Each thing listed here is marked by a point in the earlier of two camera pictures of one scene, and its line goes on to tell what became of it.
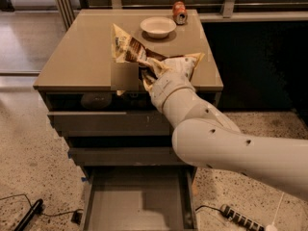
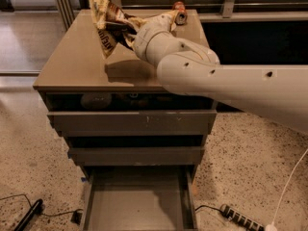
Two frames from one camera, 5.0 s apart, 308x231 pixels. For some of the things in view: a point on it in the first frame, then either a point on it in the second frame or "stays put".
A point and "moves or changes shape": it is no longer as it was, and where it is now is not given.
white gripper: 166,85 to 153,25
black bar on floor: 32,211 stays put
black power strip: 235,216 stays put
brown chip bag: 151,64 moves or changes shape
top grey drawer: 111,123 stays put
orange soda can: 180,12 stays put
